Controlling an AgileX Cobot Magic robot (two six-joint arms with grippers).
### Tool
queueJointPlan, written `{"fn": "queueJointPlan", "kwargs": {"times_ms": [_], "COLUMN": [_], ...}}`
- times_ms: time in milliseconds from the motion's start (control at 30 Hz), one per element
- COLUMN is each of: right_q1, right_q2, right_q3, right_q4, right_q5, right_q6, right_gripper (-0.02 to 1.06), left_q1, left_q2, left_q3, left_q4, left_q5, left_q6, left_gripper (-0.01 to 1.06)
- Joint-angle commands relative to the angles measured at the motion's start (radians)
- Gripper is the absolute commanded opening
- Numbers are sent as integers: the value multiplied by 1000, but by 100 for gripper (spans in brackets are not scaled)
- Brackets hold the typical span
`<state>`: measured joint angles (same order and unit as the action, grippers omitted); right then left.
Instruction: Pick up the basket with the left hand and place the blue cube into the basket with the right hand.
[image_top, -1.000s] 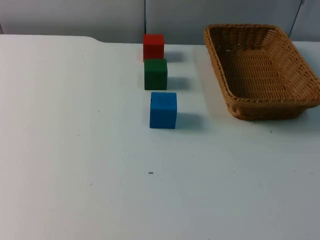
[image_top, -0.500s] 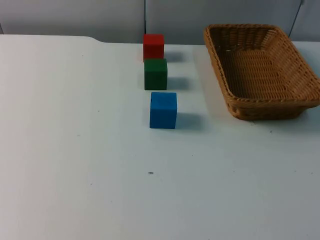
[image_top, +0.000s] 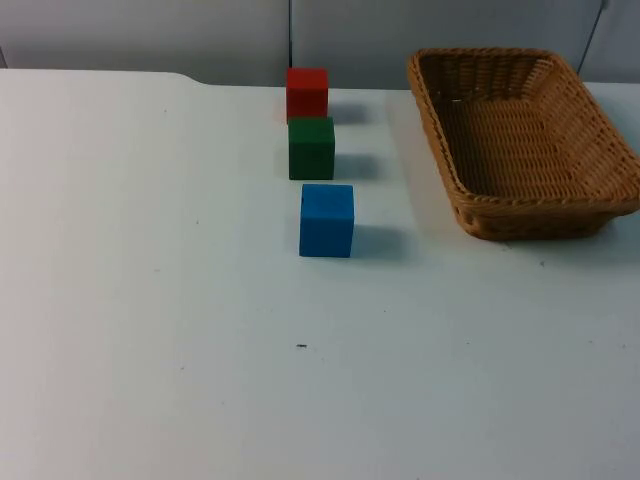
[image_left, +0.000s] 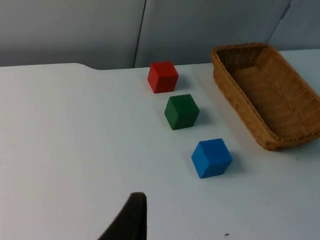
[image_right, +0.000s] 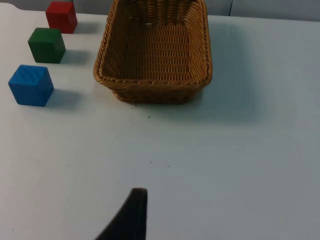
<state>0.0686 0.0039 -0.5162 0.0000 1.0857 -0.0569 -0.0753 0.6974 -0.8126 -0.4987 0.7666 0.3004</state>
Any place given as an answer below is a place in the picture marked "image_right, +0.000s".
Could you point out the pale brown wicker basket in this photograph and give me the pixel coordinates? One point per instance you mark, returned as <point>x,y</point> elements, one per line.
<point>155,52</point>

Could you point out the green cube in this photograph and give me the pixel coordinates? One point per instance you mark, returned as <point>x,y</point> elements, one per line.
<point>46,45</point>

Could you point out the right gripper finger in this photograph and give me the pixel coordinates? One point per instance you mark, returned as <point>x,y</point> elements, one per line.
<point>127,220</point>

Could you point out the blue cube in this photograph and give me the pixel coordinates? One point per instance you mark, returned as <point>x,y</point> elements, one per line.
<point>30,85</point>

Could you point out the red cube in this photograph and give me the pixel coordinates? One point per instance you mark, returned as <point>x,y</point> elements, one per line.
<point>61,17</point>

